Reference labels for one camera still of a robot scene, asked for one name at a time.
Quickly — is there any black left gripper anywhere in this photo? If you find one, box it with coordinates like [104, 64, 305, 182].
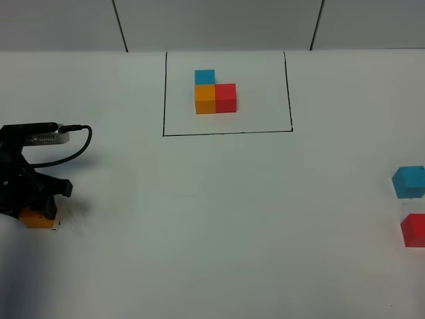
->
[1, 140, 73, 220]

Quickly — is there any orange template cube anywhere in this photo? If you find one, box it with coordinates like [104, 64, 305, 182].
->
[195, 84, 216, 114]

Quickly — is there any blue template cube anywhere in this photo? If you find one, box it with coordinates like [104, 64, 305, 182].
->
[195, 70, 215, 85]

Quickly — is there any red template cube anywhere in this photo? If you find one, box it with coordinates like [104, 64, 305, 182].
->
[215, 84, 237, 113]

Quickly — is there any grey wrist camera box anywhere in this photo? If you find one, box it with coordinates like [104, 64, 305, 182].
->
[1, 122, 70, 146]

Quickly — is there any black camera cable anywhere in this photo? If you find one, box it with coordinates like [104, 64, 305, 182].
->
[26, 124, 93, 168]

